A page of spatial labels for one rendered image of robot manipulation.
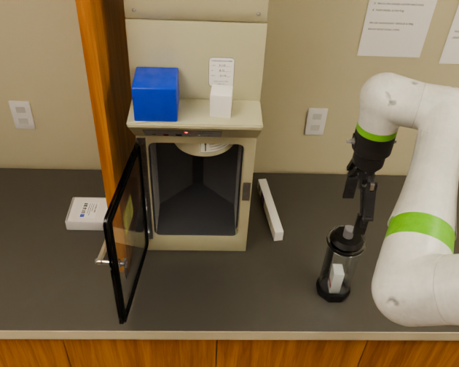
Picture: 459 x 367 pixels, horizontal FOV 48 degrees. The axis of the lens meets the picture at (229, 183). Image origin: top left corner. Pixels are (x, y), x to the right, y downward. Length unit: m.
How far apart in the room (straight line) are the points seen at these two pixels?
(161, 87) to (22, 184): 0.96
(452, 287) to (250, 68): 0.70
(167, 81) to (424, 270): 0.68
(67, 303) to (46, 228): 0.33
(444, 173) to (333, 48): 0.84
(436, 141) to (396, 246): 0.26
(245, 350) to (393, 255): 0.84
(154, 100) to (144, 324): 0.65
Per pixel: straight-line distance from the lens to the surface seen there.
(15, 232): 1.84
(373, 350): 1.72
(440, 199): 0.98
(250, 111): 1.27
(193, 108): 1.27
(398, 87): 1.15
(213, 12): 1.21
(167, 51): 1.25
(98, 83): 1.21
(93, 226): 1.76
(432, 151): 1.06
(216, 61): 1.26
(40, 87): 1.89
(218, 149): 1.44
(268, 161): 1.99
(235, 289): 1.59
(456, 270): 0.85
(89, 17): 1.14
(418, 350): 1.77
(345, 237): 1.44
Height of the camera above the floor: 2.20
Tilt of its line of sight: 41 degrees down
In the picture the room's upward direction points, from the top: 3 degrees clockwise
